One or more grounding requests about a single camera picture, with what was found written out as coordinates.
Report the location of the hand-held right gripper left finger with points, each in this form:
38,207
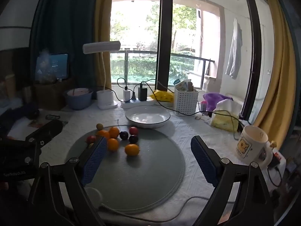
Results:
94,161

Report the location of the white plate with dark rim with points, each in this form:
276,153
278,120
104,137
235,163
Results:
147,116

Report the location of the yellow tissue pack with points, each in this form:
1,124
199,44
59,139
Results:
222,120

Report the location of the thin dark stem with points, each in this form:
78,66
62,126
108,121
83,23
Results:
117,123

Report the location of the tablet screen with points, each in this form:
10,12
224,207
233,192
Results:
53,66

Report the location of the hanging grey garment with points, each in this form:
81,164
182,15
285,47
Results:
234,51

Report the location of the white textured tablecloth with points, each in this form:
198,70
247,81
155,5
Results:
199,127

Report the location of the dark cloth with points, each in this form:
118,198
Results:
21,113

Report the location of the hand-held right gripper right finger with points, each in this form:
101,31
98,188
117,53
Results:
203,162

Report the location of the printed plastic bag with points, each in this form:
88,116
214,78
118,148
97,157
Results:
37,122

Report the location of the blue bowl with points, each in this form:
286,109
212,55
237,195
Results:
77,102

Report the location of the purple cloth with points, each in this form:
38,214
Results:
215,98

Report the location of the white power strip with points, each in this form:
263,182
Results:
138,103

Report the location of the teal curtain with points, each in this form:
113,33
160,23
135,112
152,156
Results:
61,28

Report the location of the black window frame post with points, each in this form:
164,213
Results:
165,28

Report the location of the small carton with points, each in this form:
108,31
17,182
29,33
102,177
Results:
185,85

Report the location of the balcony railing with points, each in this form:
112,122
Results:
183,56

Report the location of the yellow plastic bag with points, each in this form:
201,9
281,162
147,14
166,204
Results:
163,96

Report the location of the dark purple plum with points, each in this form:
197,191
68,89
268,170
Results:
133,139
124,135

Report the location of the blue-capped bottle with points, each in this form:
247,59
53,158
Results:
176,82

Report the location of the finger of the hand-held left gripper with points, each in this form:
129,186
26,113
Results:
48,127

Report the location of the small black power adapter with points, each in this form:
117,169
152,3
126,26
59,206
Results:
274,162

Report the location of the yellow curtain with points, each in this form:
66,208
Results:
275,75
103,28

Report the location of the brown wicker basket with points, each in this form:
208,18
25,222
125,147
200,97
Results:
51,94

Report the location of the white round puck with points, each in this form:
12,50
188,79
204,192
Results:
94,195

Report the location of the round grey-green placemat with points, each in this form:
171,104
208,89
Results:
145,176

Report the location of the white perforated basket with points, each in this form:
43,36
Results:
185,103

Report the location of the black charger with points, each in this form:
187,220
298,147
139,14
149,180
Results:
142,94

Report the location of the white desk lamp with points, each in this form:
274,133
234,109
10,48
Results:
105,98

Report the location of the pink inner bowl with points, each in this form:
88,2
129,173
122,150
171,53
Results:
78,91

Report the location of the small greenish orange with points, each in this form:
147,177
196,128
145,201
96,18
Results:
99,126

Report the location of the white mug with bear print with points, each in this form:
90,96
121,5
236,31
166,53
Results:
251,143

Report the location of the white charger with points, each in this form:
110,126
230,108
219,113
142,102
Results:
126,95

